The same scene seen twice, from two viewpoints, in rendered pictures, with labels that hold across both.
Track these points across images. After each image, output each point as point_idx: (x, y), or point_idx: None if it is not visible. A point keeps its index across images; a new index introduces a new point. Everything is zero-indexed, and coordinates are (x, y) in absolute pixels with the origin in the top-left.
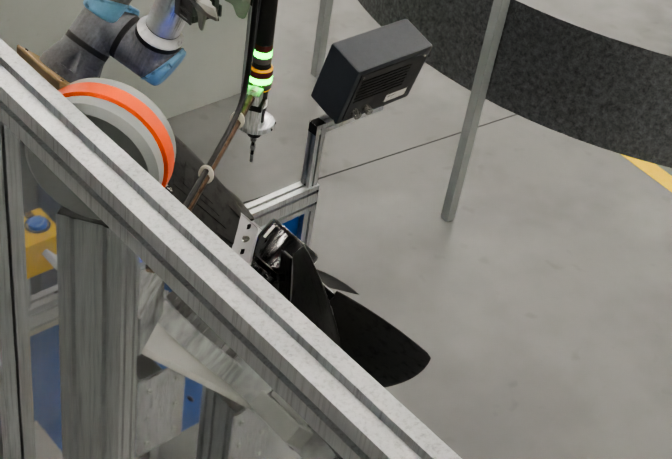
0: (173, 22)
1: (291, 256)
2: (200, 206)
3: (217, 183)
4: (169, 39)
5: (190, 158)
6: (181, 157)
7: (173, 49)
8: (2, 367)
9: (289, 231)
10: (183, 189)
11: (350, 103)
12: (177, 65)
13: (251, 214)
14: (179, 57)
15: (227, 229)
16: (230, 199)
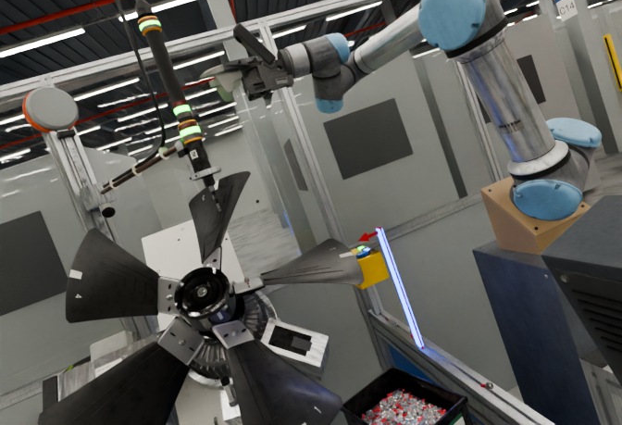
0: (502, 140)
1: (163, 277)
2: (206, 220)
3: (226, 218)
4: (515, 161)
5: (231, 194)
6: (227, 190)
7: (517, 174)
8: None
9: (189, 272)
10: (208, 205)
11: (600, 343)
12: (559, 203)
13: (271, 283)
14: (527, 185)
15: (206, 247)
16: (220, 233)
